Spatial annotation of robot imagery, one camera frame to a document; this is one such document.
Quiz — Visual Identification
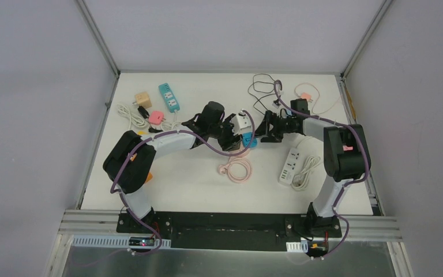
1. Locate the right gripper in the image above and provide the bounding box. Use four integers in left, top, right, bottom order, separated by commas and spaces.
251, 110, 296, 143

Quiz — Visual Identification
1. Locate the blue cube socket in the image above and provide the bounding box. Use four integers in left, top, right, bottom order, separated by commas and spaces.
242, 132, 258, 148

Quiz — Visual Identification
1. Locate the round pink socket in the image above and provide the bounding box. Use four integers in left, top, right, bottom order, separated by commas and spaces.
229, 147, 250, 158

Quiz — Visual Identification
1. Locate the teal power strip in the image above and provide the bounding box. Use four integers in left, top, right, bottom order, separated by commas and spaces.
158, 83, 180, 113

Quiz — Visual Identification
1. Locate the pink cube socket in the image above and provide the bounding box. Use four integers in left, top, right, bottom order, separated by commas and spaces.
148, 111, 164, 125

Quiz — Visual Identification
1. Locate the orange power strip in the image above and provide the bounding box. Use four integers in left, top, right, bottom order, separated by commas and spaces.
144, 172, 153, 183

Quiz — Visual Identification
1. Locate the beige dragon cube adapter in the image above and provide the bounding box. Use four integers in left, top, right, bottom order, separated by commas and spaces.
133, 92, 152, 108

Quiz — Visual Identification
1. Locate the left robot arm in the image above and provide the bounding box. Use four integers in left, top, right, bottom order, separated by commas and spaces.
103, 101, 254, 234

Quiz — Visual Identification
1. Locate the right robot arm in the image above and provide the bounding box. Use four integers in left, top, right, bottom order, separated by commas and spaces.
256, 99, 371, 237

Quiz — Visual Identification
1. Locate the white power strip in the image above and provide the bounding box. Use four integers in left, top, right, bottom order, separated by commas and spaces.
278, 148, 304, 186

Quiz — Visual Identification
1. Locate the salmon pink charger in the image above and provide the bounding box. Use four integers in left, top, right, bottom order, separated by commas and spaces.
300, 92, 313, 103

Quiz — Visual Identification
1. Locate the pink coiled cable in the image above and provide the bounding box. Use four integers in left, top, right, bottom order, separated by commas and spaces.
216, 156, 253, 184

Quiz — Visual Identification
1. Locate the thin pink cable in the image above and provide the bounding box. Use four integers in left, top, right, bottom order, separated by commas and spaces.
294, 82, 343, 116

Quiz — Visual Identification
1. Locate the white bundled cable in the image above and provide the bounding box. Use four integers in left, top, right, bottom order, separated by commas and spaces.
160, 111, 184, 133

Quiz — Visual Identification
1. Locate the thin black cable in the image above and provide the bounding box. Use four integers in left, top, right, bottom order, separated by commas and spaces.
247, 73, 283, 115

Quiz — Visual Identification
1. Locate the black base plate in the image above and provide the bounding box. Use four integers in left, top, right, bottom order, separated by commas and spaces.
116, 211, 342, 252

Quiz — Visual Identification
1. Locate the white cable of orange strip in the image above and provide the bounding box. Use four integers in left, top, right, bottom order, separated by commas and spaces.
115, 103, 149, 133

